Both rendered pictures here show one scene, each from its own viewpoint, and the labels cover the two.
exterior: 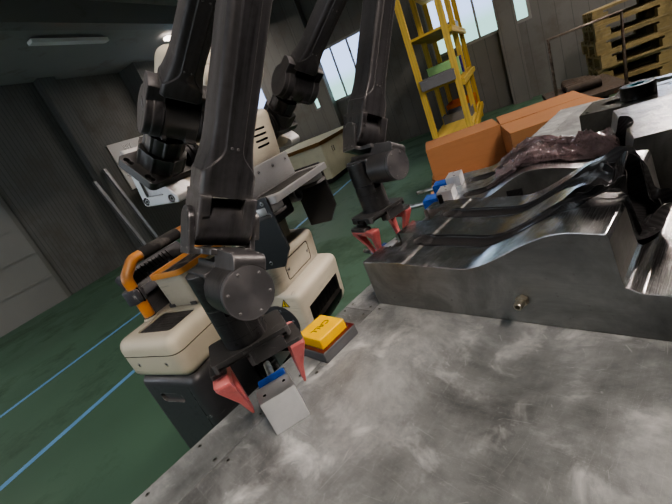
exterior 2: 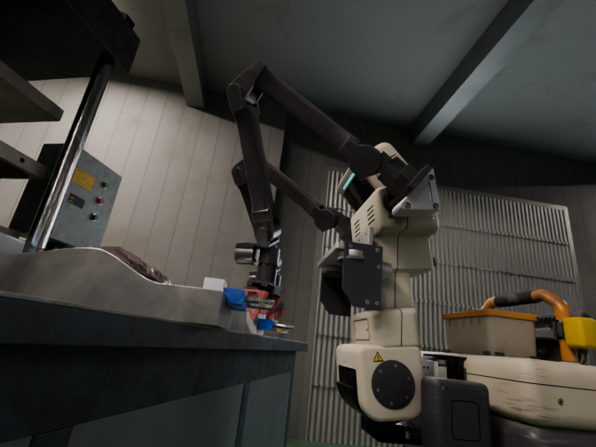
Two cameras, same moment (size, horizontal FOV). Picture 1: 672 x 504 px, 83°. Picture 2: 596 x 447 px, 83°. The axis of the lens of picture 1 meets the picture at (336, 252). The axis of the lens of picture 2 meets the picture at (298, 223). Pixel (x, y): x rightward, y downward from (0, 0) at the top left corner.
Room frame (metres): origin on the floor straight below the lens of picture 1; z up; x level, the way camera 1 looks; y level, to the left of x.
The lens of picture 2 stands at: (1.55, -0.66, 0.79)
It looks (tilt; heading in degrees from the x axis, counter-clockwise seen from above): 20 degrees up; 141
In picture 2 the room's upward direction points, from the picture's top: 7 degrees clockwise
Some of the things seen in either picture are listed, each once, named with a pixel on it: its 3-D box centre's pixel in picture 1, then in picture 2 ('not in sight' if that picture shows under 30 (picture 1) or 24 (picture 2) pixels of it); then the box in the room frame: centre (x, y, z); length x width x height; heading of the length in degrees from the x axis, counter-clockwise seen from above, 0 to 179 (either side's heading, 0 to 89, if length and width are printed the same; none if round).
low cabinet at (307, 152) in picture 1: (314, 160); not in sight; (7.98, -0.34, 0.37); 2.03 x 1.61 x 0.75; 147
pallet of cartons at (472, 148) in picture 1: (506, 153); not in sight; (3.18, -1.70, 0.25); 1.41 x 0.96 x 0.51; 69
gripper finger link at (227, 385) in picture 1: (246, 378); (272, 315); (0.44, 0.17, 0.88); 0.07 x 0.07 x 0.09; 15
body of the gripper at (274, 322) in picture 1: (240, 324); not in sight; (0.44, 0.15, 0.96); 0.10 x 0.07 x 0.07; 105
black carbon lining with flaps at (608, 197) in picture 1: (521, 203); not in sight; (0.54, -0.29, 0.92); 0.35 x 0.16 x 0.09; 38
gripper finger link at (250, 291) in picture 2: (393, 225); (258, 301); (0.78, -0.14, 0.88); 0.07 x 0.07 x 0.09; 30
